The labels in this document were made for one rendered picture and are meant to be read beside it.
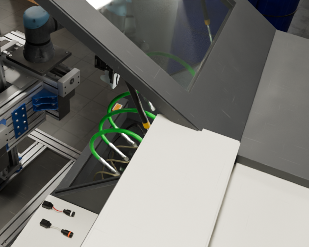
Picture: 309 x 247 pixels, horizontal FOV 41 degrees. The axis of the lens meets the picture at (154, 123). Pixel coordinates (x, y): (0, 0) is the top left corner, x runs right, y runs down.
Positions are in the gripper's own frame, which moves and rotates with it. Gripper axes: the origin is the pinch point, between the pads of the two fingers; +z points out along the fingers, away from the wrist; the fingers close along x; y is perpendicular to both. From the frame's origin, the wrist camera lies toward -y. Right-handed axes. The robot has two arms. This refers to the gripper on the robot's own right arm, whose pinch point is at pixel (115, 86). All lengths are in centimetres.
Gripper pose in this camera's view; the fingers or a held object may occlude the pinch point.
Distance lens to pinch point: 157.3
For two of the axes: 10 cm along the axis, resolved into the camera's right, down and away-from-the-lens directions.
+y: -9.3, -3.3, 1.8
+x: -3.5, 6.2, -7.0
